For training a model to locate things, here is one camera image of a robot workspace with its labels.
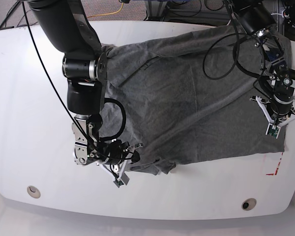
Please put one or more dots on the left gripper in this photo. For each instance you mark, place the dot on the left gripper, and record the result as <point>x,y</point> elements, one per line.
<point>278,110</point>

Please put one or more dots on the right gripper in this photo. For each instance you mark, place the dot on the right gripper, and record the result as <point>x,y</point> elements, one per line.
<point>118,156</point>

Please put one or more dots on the grey t-shirt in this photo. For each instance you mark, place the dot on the grey t-shirt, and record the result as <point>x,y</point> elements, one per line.
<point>185,103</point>

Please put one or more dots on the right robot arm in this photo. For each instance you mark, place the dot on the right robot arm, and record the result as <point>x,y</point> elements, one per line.
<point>84,66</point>

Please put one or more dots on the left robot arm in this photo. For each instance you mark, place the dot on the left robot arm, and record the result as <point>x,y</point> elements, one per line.
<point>251,20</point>

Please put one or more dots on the red tape rectangle marking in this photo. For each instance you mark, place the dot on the red tape rectangle marking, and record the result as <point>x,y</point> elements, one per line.
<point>272,163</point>

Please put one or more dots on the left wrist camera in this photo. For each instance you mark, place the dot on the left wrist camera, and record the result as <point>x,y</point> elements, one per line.
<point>273,130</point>

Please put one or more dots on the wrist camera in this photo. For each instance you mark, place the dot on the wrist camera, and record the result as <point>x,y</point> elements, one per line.
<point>121,181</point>
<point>273,130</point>

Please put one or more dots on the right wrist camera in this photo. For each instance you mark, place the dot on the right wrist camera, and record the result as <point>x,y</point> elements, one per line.
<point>121,181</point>

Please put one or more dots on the right table cable grommet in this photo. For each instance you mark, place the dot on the right table cable grommet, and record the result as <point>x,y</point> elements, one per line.
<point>249,204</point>

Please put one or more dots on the table cable grommet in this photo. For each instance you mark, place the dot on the table cable grommet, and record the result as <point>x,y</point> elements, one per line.
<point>249,204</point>
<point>33,192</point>

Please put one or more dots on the left table cable grommet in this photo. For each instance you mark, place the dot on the left table cable grommet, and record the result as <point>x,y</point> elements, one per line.
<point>33,192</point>

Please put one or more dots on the aluminium frame stand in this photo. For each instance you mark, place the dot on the aluminium frame stand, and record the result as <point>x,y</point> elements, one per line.
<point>156,9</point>

